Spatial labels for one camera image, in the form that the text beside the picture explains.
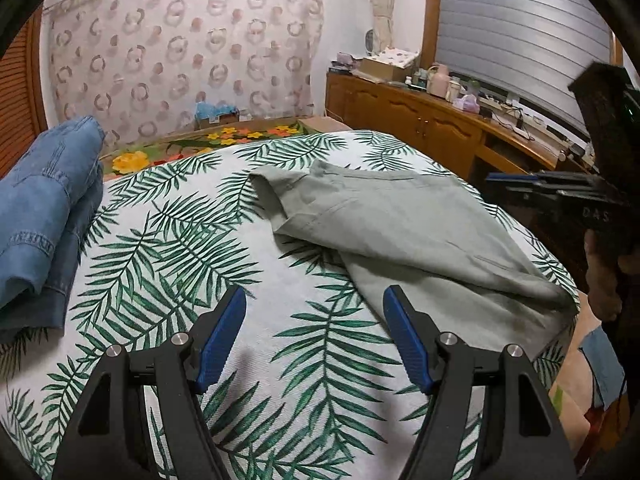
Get wooden cabinet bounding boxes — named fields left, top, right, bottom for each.
left=325, top=70, right=598, bottom=196

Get small cardboard box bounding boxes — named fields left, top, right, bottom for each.
left=197, top=111, right=242, bottom=131

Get blue plastic bag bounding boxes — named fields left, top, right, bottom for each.
left=194, top=101, right=237, bottom=119

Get slatted wooden wardrobe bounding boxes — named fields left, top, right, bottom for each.
left=0, top=10, right=49, bottom=181

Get pink thermos jug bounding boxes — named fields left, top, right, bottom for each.
left=426, top=64, right=452, bottom=99

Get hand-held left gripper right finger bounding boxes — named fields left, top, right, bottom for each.
left=382, top=286, right=577, bottom=480

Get floral print box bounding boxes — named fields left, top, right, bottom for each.
left=361, top=47, right=422, bottom=84

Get green leaf print blanket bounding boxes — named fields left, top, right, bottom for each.
left=0, top=130, right=582, bottom=480

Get cream tied curtain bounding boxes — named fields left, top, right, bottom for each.
left=366, top=0, right=402, bottom=57

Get blue-grey cloth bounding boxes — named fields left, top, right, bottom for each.
left=579, top=329, right=628, bottom=412

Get blue denim jeans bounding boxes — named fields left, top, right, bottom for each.
left=0, top=116, right=106, bottom=334

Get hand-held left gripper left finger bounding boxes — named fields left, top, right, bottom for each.
left=52, top=286, right=248, bottom=480

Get grey window blind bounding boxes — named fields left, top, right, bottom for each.
left=434, top=0, right=628, bottom=137

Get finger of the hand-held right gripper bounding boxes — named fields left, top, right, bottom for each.
left=486, top=170, right=596, bottom=184
left=485, top=179, right=603, bottom=207

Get person's right hand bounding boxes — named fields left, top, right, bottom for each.
left=585, top=230, right=624, bottom=322

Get white power strip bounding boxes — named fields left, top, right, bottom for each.
left=479, top=97, right=522, bottom=112

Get purple box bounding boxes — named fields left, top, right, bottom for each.
left=329, top=52, right=360, bottom=74

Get grey-green pants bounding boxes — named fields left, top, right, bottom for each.
left=248, top=160, right=577, bottom=362

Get circle pattern sheer curtain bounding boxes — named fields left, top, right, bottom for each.
left=42, top=0, right=326, bottom=147

